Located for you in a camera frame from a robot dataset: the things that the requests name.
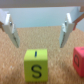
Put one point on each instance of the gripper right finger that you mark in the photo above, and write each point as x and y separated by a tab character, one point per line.
68	30

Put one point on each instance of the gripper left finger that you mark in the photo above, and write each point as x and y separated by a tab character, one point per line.
10	29

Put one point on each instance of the pink block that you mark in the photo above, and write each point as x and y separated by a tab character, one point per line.
79	60

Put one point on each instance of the yellow block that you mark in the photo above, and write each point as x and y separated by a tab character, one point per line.
36	66

